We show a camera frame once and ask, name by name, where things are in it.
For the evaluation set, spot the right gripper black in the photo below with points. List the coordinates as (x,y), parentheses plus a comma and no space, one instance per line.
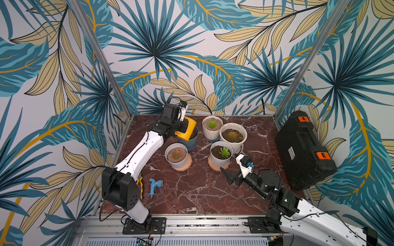
(241,176)

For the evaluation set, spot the yellow plastic watering can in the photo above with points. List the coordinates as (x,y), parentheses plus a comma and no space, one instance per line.
(186,136)

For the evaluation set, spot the white pot pink succulent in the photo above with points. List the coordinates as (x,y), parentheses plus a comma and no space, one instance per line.
(178,157)

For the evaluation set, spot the small white pot green succulent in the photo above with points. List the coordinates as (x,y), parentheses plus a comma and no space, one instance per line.
(220,155)

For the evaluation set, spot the large white pot yellow succulent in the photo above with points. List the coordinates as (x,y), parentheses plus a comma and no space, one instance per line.
(235,135)

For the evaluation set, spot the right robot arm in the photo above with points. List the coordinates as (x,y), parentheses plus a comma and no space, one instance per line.
(289,213)

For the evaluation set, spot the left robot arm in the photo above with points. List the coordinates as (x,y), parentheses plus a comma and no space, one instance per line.
(119,183)

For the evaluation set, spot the blue pot red succulent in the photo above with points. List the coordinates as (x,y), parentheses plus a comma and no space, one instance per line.
(192,143)

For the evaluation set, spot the white ribbed pot green succulent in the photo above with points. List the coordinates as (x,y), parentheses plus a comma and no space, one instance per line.
(211,128)

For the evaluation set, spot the blue spray nozzle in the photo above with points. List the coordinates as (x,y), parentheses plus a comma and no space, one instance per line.
(154,184)

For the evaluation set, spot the black tool case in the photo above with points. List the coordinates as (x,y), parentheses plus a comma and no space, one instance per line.
(306,162)

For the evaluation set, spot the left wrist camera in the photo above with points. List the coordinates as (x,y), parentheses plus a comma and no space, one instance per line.
(175,112)

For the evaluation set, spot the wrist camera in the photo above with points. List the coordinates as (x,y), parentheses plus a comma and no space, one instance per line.
(175,112)
(245,163)

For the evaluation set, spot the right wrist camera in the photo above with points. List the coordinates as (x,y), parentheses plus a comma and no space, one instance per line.
(245,163)

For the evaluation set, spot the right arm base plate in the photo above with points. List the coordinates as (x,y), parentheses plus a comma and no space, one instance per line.
(261,225)

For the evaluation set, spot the yellow handled pliers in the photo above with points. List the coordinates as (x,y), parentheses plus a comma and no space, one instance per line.
(139,183)

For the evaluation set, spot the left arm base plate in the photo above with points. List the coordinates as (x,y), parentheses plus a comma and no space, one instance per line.
(154,225)

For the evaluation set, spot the aluminium front rail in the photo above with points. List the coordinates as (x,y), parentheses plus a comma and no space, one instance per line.
(197,230)

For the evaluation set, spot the left aluminium frame post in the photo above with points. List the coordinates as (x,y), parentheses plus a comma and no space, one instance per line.
(80,14)

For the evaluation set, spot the aluminium frame post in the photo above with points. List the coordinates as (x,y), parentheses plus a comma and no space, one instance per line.
(80,14)
(321,38)

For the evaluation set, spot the right aluminium frame post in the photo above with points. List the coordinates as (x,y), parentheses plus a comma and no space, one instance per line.
(321,38)

